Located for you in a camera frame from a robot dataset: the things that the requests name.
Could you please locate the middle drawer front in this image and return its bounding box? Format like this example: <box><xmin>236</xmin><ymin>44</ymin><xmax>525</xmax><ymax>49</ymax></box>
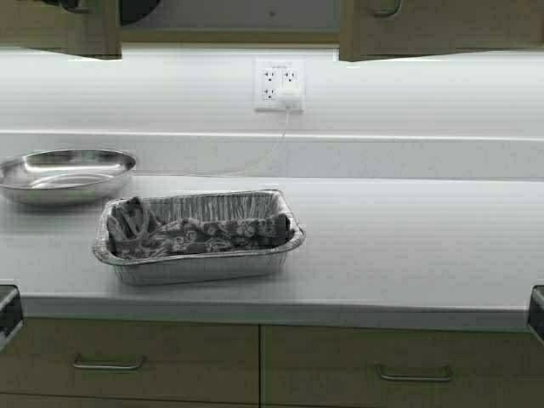
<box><xmin>260</xmin><ymin>326</ymin><xmax>543</xmax><ymax>407</ymax></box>

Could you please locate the cabinet door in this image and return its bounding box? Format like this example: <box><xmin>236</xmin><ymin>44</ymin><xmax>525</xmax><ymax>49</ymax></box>
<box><xmin>339</xmin><ymin>0</ymin><xmax>543</xmax><ymax>62</ymax></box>
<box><xmin>1</xmin><ymin>1</ymin><xmax>122</xmax><ymax>60</ymax></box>

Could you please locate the white wall outlet plate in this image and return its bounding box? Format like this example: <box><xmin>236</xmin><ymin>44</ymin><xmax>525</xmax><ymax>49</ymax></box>
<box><xmin>253</xmin><ymin>59</ymin><xmax>305</xmax><ymax>113</ymax></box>

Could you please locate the robot base left corner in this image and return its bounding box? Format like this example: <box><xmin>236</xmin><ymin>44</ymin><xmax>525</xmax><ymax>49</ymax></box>
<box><xmin>0</xmin><ymin>285</ymin><xmax>24</xmax><ymax>350</ymax></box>

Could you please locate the patterned grey cloth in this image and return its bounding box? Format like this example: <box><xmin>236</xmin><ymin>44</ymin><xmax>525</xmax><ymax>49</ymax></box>
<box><xmin>106</xmin><ymin>196</ymin><xmax>292</xmax><ymax>260</ymax></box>

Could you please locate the left drawer handle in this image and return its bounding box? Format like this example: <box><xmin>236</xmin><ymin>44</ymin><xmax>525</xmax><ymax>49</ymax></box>
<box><xmin>72</xmin><ymin>354</ymin><xmax>147</xmax><ymax>372</ymax></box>

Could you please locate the left drawer front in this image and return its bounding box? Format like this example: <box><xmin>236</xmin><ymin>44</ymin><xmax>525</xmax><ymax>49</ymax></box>
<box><xmin>1</xmin><ymin>318</ymin><xmax>259</xmax><ymax>405</ymax></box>

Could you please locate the drawer handle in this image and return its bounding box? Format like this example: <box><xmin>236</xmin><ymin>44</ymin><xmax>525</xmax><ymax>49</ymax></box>
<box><xmin>375</xmin><ymin>365</ymin><xmax>454</xmax><ymax>383</ymax></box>
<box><xmin>72</xmin><ymin>354</ymin><xmax>147</xmax><ymax>372</ymax></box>

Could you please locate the white charger cable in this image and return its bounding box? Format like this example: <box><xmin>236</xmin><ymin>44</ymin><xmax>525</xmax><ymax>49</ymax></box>
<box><xmin>136</xmin><ymin>105</ymin><xmax>292</xmax><ymax>177</ymax></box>

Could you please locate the stainless steel bowl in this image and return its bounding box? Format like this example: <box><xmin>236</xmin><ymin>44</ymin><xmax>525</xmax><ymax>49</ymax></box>
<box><xmin>1</xmin><ymin>149</ymin><xmax>137</xmax><ymax>206</ymax></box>

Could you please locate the aluminium foil tray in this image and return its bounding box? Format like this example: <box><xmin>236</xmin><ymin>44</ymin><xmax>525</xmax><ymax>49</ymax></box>
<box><xmin>93</xmin><ymin>190</ymin><xmax>305</xmax><ymax>286</ymax></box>

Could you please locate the white charger plug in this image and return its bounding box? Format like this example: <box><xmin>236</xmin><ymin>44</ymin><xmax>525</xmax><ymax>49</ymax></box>
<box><xmin>278</xmin><ymin>87</ymin><xmax>302</xmax><ymax>111</ymax></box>

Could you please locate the black pan in cabinet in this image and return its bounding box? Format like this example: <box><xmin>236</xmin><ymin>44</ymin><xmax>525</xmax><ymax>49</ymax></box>
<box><xmin>118</xmin><ymin>0</ymin><xmax>162</xmax><ymax>26</ymax></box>

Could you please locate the robot base right corner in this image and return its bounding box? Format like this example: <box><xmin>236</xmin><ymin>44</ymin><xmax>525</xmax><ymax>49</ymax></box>
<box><xmin>527</xmin><ymin>286</ymin><xmax>544</xmax><ymax>342</ymax></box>

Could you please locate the middle drawer handle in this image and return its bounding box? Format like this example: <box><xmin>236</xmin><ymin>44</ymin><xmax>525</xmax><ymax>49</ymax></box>
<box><xmin>375</xmin><ymin>365</ymin><xmax>454</xmax><ymax>383</ymax></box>

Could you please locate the drawer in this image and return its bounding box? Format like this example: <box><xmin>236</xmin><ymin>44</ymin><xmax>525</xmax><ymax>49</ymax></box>
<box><xmin>1</xmin><ymin>318</ymin><xmax>259</xmax><ymax>405</ymax></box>
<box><xmin>260</xmin><ymin>326</ymin><xmax>543</xmax><ymax>407</ymax></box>

